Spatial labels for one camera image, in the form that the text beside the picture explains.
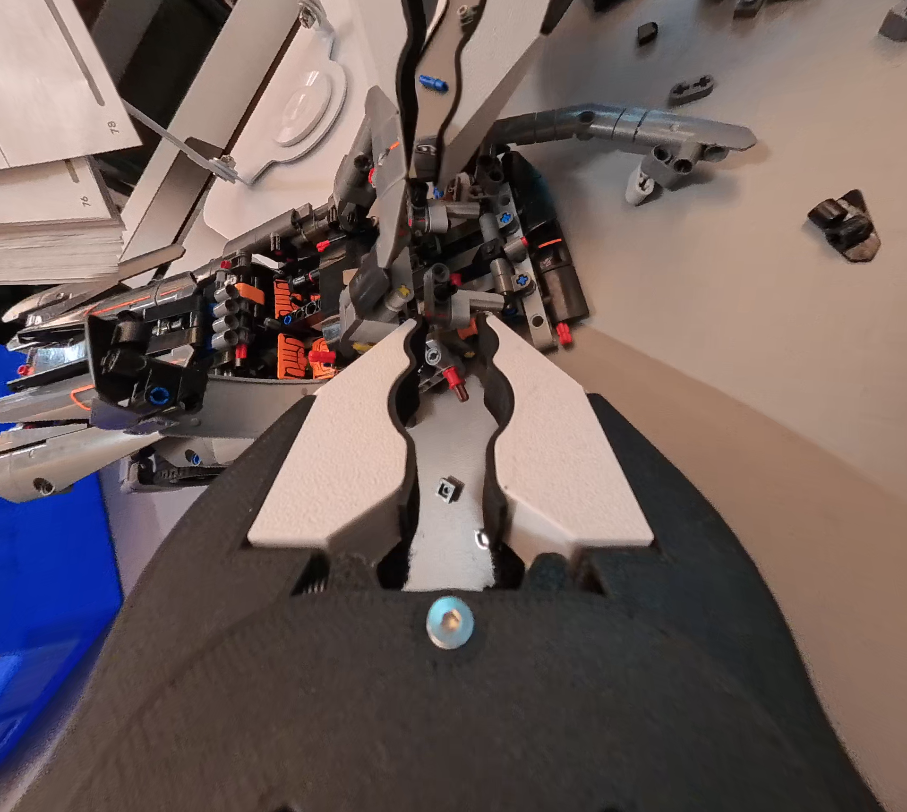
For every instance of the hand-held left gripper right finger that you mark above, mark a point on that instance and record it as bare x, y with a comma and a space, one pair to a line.
567, 472

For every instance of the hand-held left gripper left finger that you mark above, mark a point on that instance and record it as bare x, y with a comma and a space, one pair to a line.
319, 472

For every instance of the grey black lego car model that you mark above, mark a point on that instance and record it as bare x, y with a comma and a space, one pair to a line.
283, 302

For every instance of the small black lego stud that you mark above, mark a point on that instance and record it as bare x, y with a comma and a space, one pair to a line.
647, 34

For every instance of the dark grey lego stud plate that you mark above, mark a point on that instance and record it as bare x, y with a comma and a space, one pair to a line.
447, 491

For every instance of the blue lego pin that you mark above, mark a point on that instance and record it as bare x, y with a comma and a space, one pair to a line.
432, 82

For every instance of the dark grey lego liftarm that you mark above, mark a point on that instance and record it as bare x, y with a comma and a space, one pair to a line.
691, 91

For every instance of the curved grey lego arch assembly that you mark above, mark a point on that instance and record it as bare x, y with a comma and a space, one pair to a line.
638, 125

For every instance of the black lego wedge piece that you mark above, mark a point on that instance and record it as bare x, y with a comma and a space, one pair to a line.
843, 224

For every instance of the lego instruction booklet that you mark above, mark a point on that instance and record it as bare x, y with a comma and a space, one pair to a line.
42, 47

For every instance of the grey desk leg panel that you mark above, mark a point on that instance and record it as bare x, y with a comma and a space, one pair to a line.
219, 75

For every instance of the blue plastic bin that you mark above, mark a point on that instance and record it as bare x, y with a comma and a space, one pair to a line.
42, 578

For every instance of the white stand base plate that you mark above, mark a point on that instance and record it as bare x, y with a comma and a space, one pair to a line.
305, 110

